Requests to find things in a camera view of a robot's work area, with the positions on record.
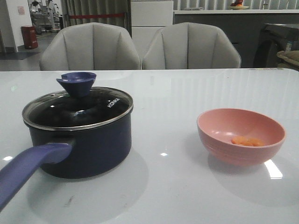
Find fruit plate on counter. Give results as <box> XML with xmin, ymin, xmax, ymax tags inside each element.
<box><xmin>229</xmin><ymin>0</ymin><xmax>249</xmax><ymax>10</ymax></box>

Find right grey upholstered chair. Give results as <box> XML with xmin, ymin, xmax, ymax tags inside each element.
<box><xmin>142</xmin><ymin>22</ymin><xmax>242</xmax><ymax>70</ymax></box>

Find glass lid with blue knob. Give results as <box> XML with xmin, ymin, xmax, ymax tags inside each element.
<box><xmin>22</xmin><ymin>71</ymin><xmax>133</xmax><ymax>131</ymax></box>

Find dark blue saucepan purple handle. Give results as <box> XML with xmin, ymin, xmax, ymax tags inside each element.
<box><xmin>0</xmin><ymin>86</ymin><xmax>134</xmax><ymax>210</ymax></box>

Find red bin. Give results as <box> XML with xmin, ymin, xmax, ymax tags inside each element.
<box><xmin>21</xmin><ymin>26</ymin><xmax>38</xmax><ymax>49</ymax></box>

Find red barrier belt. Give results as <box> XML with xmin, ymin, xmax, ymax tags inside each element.
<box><xmin>68</xmin><ymin>13</ymin><xmax>125</xmax><ymax>19</ymax></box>

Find pink plastic bowl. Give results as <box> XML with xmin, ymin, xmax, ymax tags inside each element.
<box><xmin>197</xmin><ymin>108</ymin><xmax>286</xmax><ymax>167</ymax></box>

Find white refrigerator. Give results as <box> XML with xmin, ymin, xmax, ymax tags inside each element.
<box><xmin>130</xmin><ymin>0</ymin><xmax>173</xmax><ymax>57</ymax></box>

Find grey upholstered chair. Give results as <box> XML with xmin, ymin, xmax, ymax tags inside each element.
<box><xmin>39</xmin><ymin>22</ymin><xmax>141</xmax><ymax>71</ymax></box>
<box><xmin>142</xmin><ymin>22</ymin><xmax>242</xmax><ymax>70</ymax></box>

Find grey curtain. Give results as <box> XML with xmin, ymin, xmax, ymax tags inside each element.
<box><xmin>61</xmin><ymin>0</ymin><xmax>132</xmax><ymax>34</ymax></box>

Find left grey upholstered chair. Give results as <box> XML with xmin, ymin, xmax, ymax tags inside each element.
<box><xmin>39</xmin><ymin>22</ymin><xmax>141</xmax><ymax>71</ymax></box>

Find grey kitchen counter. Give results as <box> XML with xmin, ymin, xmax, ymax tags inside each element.
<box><xmin>174</xmin><ymin>9</ymin><xmax>299</xmax><ymax>68</ymax></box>

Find dark appliance at right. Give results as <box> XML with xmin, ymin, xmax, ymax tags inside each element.
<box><xmin>253</xmin><ymin>23</ymin><xmax>299</xmax><ymax>68</ymax></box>

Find orange sliced ham pieces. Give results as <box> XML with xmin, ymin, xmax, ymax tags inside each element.
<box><xmin>231</xmin><ymin>136</ymin><xmax>265</xmax><ymax>147</ymax></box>

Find beige cushion at right edge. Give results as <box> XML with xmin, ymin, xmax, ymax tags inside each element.
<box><xmin>277</xmin><ymin>50</ymin><xmax>299</xmax><ymax>71</ymax></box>

